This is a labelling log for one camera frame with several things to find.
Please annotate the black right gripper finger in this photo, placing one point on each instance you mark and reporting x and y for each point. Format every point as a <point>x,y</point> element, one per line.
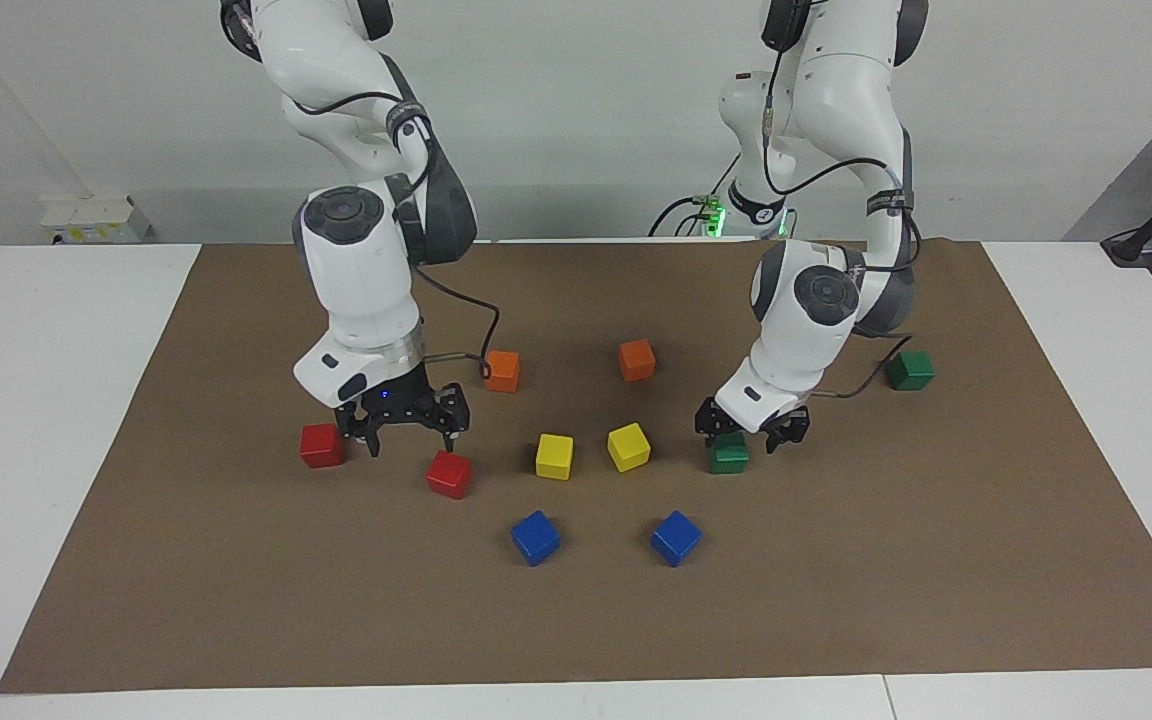
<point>361,430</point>
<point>456,415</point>

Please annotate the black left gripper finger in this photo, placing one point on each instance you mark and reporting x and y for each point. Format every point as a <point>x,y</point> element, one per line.
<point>709,422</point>
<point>788,435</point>

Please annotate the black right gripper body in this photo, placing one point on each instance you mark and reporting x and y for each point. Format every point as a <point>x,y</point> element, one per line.
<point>396,405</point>

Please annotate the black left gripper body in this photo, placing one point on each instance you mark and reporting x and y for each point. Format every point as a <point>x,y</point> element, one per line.
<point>751,433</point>

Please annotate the green wooden cube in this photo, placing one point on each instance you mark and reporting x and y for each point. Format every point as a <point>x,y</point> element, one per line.
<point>728,458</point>
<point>909,370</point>

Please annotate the red wooden cube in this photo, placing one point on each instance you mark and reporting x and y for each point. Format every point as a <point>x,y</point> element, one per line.
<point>448,474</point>
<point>321,446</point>

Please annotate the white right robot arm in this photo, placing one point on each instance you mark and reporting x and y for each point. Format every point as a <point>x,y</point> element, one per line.
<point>356,270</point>

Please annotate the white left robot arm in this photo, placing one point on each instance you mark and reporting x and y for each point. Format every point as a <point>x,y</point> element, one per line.
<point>786,360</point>

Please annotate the orange wooden cube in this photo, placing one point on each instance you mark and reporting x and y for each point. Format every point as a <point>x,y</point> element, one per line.
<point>503,372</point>
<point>637,360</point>

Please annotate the yellow wooden cube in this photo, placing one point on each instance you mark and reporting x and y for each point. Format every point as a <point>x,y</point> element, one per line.
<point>554,456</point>
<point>629,447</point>

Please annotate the blue wooden cube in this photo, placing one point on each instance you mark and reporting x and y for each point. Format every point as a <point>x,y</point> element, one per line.
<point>535,538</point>
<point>676,538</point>

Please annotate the brown table mat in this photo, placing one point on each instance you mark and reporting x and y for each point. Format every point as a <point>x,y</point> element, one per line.
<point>836,560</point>

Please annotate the white box yellow label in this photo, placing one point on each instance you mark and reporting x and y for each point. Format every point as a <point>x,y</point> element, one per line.
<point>96,220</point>

